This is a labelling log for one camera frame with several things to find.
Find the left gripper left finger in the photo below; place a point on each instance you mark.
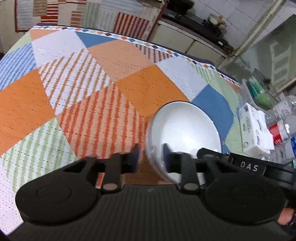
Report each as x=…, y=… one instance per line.
x=133, y=158

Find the black gas stove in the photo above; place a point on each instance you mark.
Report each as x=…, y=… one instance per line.
x=201, y=27

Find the water bottle red label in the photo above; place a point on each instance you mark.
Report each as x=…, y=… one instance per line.
x=281, y=128

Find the colourful checkered tablecloth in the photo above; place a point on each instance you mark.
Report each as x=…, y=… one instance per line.
x=67, y=93

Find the clear water bottle white cap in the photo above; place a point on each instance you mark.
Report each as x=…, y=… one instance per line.
x=285, y=107

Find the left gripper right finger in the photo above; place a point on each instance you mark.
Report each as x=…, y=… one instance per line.
x=170, y=159

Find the water bottle blue label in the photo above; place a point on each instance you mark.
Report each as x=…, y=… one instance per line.
x=284, y=153

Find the white base cabinet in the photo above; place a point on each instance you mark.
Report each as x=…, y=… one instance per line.
x=174, y=36

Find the white tissue pack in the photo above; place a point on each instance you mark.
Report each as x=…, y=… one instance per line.
x=257, y=141

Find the white ribbed bowl black rim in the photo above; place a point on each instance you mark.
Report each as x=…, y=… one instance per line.
x=185, y=128

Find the patchwork covered counter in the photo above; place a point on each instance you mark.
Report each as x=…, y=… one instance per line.
x=131, y=18

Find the green plastic basket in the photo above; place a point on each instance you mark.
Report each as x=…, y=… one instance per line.
x=262, y=91

